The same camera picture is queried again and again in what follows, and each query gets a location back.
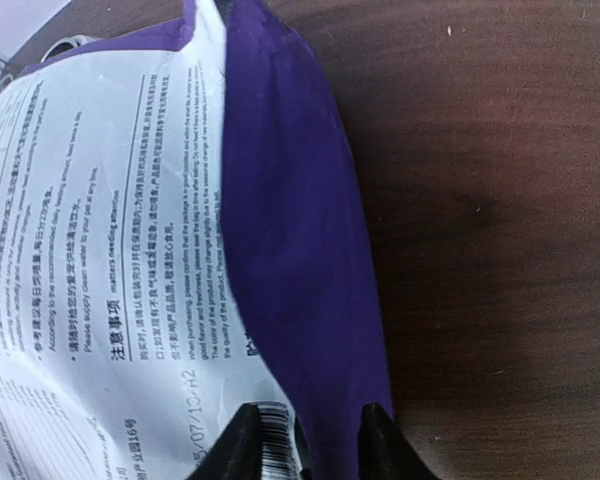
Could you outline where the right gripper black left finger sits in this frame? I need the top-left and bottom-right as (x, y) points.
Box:
(187, 403), (264, 480)

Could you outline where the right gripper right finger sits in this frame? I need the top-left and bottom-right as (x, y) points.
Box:
(361, 403), (439, 480)

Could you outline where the purple puppy food bag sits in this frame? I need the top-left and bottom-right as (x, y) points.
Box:
(0, 1), (391, 479)

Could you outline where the left steel feeder bowl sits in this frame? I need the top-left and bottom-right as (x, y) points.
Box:
(42, 34), (97, 61)

